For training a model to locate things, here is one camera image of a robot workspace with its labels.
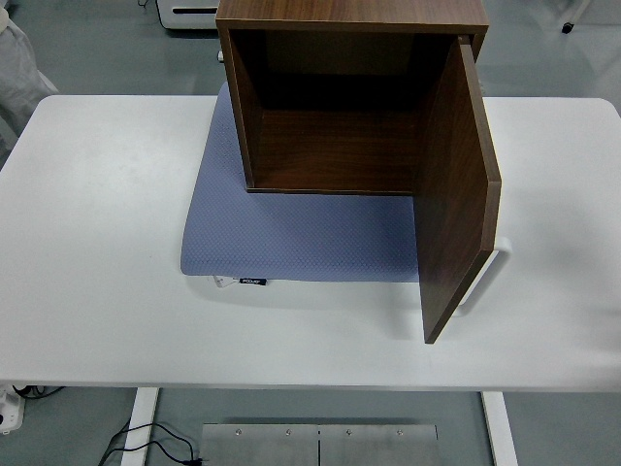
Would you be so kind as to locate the blue textured mat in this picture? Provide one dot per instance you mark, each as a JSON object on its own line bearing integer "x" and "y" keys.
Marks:
{"x": 291, "y": 233}

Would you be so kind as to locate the brown wooden cabinet body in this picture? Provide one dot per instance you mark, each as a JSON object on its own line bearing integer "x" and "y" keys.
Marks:
{"x": 339, "y": 145}

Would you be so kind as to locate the white mat tag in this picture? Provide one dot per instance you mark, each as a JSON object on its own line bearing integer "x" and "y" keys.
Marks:
{"x": 222, "y": 282}

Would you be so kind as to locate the brown wooden cabinet door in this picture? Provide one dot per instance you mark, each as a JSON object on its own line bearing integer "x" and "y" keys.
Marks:
{"x": 451, "y": 194}

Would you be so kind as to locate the grey metal plate with screws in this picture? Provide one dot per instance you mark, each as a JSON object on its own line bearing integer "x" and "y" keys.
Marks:
{"x": 271, "y": 446}

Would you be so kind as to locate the black mat label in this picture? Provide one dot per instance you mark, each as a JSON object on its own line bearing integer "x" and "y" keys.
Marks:
{"x": 254, "y": 281}

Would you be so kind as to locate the chair leg with black caster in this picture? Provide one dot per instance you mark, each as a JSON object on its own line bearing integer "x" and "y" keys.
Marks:
{"x": 567, "y": 27}

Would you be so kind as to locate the white power strip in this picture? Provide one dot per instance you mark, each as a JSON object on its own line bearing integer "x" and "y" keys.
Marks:
{"x": 9, "y": 412}

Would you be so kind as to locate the small white object behind cabinet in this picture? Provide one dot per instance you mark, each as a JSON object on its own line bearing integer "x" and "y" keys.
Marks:
{"x": 220, "y": 56}

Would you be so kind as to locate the white table leg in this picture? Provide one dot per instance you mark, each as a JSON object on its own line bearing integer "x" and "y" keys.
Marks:
{"x": 500, "y": 427}
{"x": 140, "y": 427}

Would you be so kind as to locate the person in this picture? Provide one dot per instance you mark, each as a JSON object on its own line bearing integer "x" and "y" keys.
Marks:
{"x": 17, "y": 82}

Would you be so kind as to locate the white appliance with black slot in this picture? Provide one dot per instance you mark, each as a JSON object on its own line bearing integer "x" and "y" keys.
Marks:
{"x": 189, "y": 14}

